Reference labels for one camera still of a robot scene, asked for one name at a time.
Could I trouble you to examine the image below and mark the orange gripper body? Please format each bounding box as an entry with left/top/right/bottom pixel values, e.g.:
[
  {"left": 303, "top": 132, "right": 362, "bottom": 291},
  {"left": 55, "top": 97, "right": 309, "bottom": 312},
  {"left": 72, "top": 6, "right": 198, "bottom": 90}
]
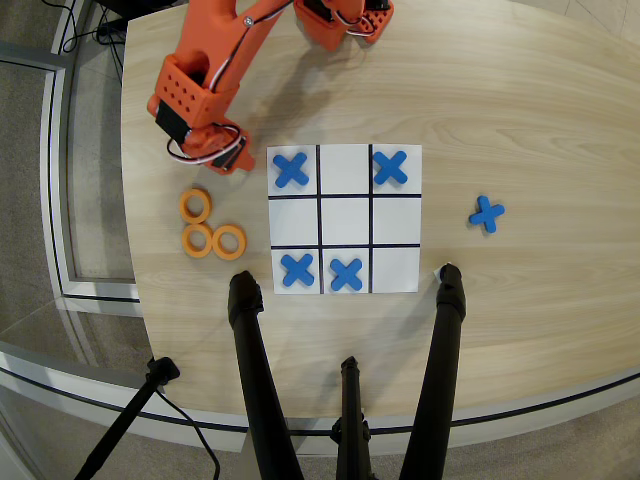
[{"left": 180, "top": 122, "right": 254, "bottom": 176}]

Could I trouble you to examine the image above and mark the blue foam cross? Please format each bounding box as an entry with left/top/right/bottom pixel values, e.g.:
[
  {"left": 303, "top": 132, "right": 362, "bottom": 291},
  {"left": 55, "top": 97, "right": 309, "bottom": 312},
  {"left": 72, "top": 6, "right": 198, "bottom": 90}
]
[
  {"left": 372, "top": 149, "right": 410, "bottom": 187},
  {"left": 280, "top": 252, "right": 316, "bottom": 289},
  {"left": 272, "top": 151, "right": 310, "bottom": 191},
  {"left": 329, "top": 257, "right": 364, "bottom": 293},
  {"left": 468, "top": 195, "right": 506, "bottom": 234}
]

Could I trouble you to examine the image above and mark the white tic-tac-toe grid sheet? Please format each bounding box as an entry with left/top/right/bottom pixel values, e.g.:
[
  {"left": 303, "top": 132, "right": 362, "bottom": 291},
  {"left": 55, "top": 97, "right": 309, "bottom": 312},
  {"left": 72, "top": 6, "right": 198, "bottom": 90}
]
[{"left": 266, "top": 143, "right": 424, "bottom": 296}]

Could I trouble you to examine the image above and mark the thick black tripod leg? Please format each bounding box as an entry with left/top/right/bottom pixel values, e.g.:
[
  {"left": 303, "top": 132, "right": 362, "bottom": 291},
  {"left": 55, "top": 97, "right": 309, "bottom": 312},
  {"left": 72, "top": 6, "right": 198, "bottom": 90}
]
[
  {"left": 397, "top": 263, "right": 467, "bottom": 480},
  {"left": 227, "top": 270, "right": 306, "bottom": 480}
]

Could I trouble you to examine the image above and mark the black stand leg with clamp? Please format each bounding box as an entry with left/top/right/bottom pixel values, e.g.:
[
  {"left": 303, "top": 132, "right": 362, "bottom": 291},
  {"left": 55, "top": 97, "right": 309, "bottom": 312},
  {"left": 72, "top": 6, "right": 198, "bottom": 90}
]
[{"left": 73, "top": 356, "right": 181, "bottom": 480}]

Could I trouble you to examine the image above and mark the thin black tripod leg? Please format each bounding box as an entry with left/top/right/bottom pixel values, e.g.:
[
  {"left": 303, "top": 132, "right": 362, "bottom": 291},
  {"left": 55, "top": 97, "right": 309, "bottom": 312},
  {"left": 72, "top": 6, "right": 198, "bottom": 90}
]
[{"left": 329, "top": 355, "right": 374, "bottom": 480}]

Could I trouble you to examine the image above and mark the orange foam ring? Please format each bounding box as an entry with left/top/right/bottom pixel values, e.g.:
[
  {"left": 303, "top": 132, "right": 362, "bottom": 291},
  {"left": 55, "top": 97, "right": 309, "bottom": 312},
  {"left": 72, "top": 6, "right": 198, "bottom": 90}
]
[
  {"left": 212, "top": 224, "right": 248, "bottom": 261},
  {"left": 180, "top": 223, "right": 215, "bottom": 259},
  {"left": 179, "top": 188, "right": 214, "bottom": 225}
]

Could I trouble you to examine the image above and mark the bundle of black cables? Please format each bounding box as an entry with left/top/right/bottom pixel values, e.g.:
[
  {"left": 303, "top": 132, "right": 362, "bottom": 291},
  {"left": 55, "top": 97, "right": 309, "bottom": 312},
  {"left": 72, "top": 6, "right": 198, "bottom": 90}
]
[{"left": 59, "top": 0, "right": 129, "bottom": 56}]

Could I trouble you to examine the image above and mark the grey metal floor frame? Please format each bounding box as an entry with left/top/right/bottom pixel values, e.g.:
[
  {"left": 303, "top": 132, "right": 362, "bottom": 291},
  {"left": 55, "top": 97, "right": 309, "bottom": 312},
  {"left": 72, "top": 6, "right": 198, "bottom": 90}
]
[{"left": 0, "top": 42, "right": 146, "bottom": 319}]

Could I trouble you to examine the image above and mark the black floor cable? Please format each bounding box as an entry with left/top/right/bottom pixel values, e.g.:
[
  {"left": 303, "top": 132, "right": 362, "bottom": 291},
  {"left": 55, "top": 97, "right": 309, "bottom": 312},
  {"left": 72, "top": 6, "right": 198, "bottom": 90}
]
[{"left": 154, "top": 389, "right": 222, "bottom": 480}]

